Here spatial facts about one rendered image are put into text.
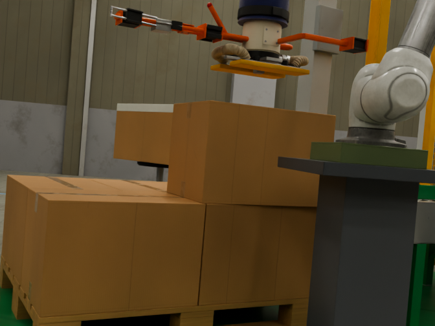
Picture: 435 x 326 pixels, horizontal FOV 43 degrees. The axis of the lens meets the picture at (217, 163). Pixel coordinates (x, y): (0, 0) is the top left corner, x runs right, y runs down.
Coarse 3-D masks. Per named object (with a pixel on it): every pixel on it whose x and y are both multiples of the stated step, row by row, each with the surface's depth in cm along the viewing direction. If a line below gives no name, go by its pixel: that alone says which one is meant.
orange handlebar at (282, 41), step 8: (144, 24) 219; (184, 24) 222; (184, 32) 225; (192, 32) 224; (200, 32) 226; (224, 32) 230; (232, 40) 237; (240, 40) 234; (248, 40) 235; (280, 40) 233; (288, 40) 228; (296, 40) 225; (312, 40) 222; (320, 40) 222; (328, 40) 224; (336, 40) 226; (280, 48) 247; (288, 48) 244
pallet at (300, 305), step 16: (0, 272) 271; (16, 288) 227; (16, 304) 225; (224, 304) 219; (240, 304) 223; (256, 304) 226; (272, 304) 230; (288, 304) 234; (304, 304) 238; (32, 320) 194; (48, 320) 186; (64, 320) 189; (80, 320) 192; (176, 320) 213; (192, 320) 213; (208, 320) 216; (288, 320) 237; (304, 320) 239
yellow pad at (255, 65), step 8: (256, 56) 228; (232, 64) 227; (240, 64) 223; (248, 64) 223; (256, 64) 224; (264, 64) 226; (272, 64) 228; (280, 72) 238; (288, 72) 236; (296, 72) 234; (304, 72) 235
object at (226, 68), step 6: (216, 66) 241; (222, 66) 239; (228, 66) 240; (234, 72) 249; (240, 72) 248; (246, 72) 246; (252, 72) 246; (270, 72) 249; (270, 78) 260; (276, 78) 258
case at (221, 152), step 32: (192, 128) 225; (224, 128) 214; (256, 128) 220; (288, 128) 227; (320, 128) 234; (192, 160) 223; (224, 160) 215; (256, 160) 221; (192, 192) 221; (224, 192) 216; (256, 192) 222; (288, 192) 229
